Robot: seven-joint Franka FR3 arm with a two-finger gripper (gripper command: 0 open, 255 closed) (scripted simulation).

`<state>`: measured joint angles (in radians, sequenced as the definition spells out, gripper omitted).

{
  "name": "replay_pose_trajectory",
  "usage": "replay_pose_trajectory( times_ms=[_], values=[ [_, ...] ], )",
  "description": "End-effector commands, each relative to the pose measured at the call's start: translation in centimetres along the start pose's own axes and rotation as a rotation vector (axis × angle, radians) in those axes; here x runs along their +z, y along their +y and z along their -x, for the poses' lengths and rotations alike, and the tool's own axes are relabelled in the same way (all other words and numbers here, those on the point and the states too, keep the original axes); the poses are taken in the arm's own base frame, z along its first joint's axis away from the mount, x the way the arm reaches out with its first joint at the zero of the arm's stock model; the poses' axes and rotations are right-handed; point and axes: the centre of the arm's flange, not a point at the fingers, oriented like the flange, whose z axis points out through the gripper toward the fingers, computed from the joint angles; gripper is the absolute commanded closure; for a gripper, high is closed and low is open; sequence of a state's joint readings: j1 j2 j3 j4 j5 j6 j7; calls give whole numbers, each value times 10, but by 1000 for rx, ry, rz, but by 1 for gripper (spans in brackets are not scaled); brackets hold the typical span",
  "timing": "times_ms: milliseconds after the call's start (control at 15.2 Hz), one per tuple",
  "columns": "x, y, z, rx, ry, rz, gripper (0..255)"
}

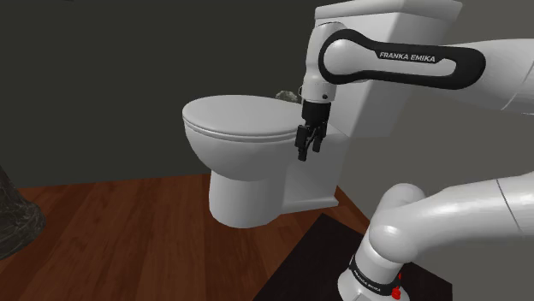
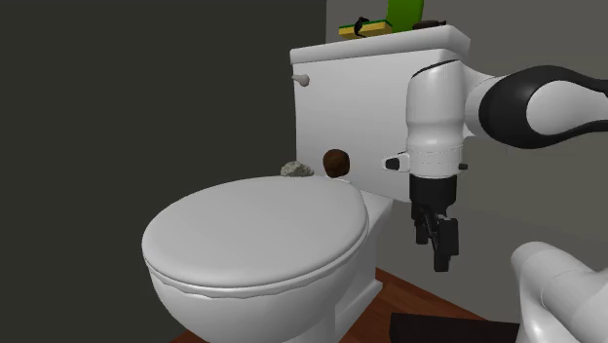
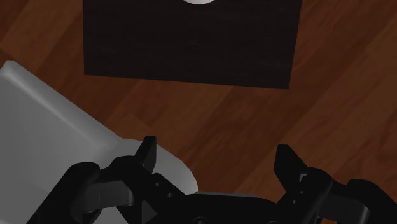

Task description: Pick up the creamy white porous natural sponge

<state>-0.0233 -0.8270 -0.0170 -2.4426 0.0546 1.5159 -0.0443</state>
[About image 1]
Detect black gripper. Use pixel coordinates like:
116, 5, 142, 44
294, 99, 332, 162

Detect grey mottled lump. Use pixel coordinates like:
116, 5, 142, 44
275, 89, 303, 104

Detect white toilet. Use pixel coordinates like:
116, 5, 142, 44
181, 0, 464, 230

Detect dark mottled rounded object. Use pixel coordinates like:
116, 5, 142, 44
0, 165, 47, 262

